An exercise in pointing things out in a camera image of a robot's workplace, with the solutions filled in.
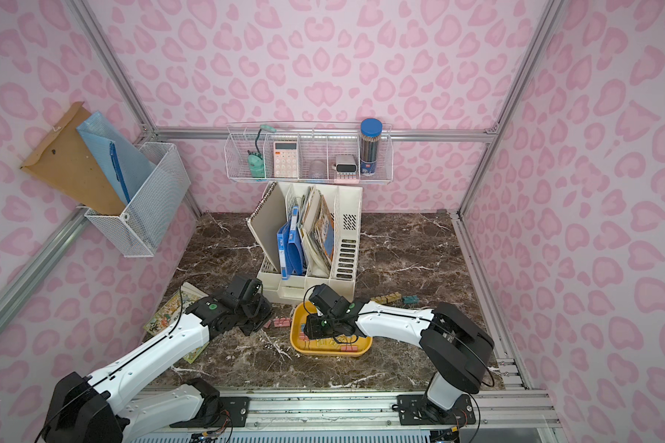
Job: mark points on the clear glass jar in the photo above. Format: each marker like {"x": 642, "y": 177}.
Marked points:
{"x": 317, "y": 170}

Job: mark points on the brown kraft envelope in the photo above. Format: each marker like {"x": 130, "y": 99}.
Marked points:
{"x": 63, "y": 161}

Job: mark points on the white mesh wall basket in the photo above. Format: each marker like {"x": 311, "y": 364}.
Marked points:
{"x": 139, "y": 230}

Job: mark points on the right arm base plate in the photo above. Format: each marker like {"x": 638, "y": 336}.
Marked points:
{"x": 417, "y": 410}

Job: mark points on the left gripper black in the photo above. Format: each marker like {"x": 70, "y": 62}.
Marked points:
{"x": 258, "y": 316}

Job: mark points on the grey spiral notebook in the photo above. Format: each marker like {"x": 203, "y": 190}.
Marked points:
{"x": 267, "y": 219}

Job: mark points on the light blue document folder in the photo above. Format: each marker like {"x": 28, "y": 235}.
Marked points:
{"x": 124, "y": 166}

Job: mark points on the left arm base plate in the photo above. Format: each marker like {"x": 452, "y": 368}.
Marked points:
{"x": 230, "y": 411}

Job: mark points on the green desk lamp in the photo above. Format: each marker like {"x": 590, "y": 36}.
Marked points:
{"x": 256, "y": 160}

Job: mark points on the pink white calculator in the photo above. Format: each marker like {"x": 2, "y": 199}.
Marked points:
{"x": 286, "y": 159}

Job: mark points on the illustrated children's book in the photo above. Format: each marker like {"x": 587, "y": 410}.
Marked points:
{"x": 172, "y": 320}

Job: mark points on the books in organizer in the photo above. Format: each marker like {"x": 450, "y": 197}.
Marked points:
{"x": 317, "y": 234}

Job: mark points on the yellow plastic storage box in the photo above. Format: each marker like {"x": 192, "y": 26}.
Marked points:
{"x": 324, "y": 347}

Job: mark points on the white desktop file organizer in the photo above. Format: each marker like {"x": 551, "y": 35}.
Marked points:
{"x": 345, "y": 204}

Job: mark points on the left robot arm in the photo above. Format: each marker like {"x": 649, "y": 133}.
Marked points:
{"x": 102, "y": 406}

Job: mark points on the blue lid pencil tube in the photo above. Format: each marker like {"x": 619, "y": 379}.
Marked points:
{"x": 370, "y": 134}

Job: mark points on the blue binder folder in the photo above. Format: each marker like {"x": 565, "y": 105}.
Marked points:
{"x": 290, "y": 251}

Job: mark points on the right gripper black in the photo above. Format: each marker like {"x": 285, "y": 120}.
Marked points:
{"x": 313, "y": 328}

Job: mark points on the clear wall shelf organizer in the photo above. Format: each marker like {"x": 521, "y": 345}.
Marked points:
{"x": 317, "y": 141}

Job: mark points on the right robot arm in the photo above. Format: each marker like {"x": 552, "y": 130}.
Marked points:
{"x": 458, "y": 348}

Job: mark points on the white digital clock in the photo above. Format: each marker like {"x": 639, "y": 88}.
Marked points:
{"x": 345, "y": 167}

